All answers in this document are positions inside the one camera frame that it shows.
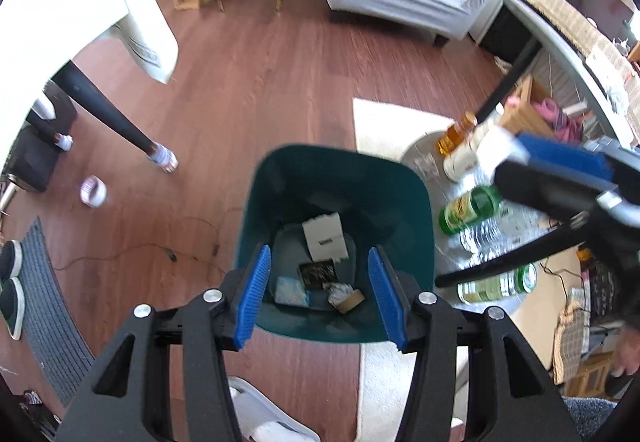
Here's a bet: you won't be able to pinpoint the white bottle red label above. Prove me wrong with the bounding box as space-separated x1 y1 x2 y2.
442 142 493 184

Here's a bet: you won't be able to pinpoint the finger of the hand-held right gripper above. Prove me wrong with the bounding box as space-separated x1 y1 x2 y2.
515 132 618 183
492 159 621 223

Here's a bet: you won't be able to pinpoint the black cabinet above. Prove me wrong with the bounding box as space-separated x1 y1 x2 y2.
477 0 546 66

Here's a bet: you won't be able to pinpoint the clear bottle green cap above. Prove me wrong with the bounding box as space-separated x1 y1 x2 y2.
457 262 538 305

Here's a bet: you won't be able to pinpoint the pink shoes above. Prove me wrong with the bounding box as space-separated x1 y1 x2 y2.
530 96 586 143

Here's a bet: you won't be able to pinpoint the black monitor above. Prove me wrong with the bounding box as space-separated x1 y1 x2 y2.
567 0 636 38

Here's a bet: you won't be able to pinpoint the light slipper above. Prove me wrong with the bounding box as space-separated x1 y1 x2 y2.
227 376 321 442

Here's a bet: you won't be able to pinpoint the small paper ball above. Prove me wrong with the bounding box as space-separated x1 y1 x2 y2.
327 282 353 308

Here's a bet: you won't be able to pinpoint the black tissue pack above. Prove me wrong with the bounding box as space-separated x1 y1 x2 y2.
297 261 337 292

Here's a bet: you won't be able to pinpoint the black storage box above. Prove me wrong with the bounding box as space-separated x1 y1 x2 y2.
7 82 78 193

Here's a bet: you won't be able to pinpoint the black-legged dining table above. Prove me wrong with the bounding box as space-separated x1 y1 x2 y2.
27 62 179 174

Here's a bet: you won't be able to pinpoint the green bottle yellow label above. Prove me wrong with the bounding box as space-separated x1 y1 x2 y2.
439 185 503 236

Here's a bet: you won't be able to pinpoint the small clear plastic wrapper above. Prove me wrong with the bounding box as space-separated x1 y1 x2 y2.
415 155 441 178

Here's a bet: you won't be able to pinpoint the person's right hand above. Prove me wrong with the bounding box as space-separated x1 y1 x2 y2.
610 327 640 380

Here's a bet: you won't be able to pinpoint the grey floor mat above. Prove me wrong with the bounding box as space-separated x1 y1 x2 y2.
12 217 96 407

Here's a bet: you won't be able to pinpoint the checked fabric basket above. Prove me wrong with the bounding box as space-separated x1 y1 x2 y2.
552 302 593 385

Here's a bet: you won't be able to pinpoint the amber liquid bottle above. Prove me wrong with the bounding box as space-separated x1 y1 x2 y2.
437 111 478 155

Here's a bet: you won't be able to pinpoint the dark slipper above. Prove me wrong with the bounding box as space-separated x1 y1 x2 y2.
0 239 23 280
0 277 26 340

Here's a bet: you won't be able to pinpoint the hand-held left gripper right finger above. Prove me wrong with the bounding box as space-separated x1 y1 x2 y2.
367 245 583 442

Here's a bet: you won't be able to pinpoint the thin black floor cable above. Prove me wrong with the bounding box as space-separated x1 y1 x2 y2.
52 207 251 283

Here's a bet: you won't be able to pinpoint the round dark marble table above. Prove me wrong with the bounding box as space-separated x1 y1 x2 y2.
402 0 640 323

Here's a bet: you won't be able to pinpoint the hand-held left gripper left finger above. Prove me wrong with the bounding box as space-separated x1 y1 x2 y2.
54 243 273 442

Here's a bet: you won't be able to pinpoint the dark green trash bin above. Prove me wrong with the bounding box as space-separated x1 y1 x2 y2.
235 145 436 345

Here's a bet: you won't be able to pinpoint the blue white tissue pack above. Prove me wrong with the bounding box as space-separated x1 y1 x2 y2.
274 276 310 307

